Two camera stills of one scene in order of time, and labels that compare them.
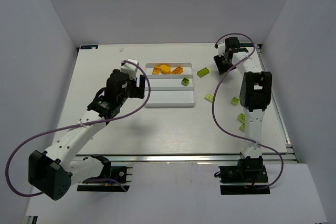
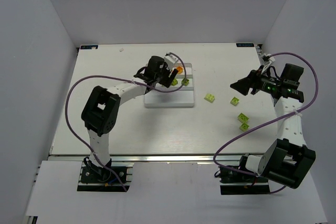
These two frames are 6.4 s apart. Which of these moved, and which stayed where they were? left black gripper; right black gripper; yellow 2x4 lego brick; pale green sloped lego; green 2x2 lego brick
Moved: left black gripper; right black gripper
Stayed: green 2x2 lego brick; pale green sloped lego; yellow 2x4 lego brick
